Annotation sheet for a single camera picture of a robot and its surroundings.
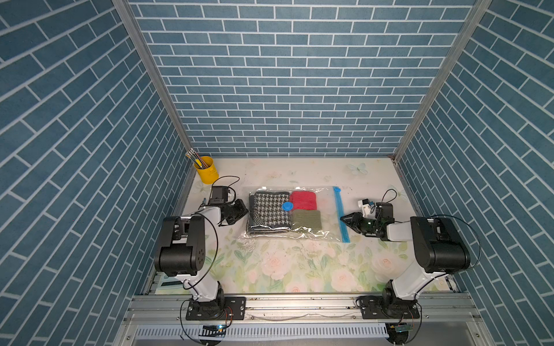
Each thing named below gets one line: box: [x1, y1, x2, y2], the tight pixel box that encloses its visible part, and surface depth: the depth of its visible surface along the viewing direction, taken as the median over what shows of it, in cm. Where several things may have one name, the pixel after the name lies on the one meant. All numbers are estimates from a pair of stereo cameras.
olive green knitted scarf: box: [290, 209, 323, 231], surface depth 94 cm
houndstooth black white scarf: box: [247, 191, 292, 234], surface depth 96 cm
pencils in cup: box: [185, 147, 209, 169], surface depth 104 cm
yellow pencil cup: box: [194, 155, 220, 185], surface depth 107 cm
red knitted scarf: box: [289, 191, 317, 211], surface depth 103 cm
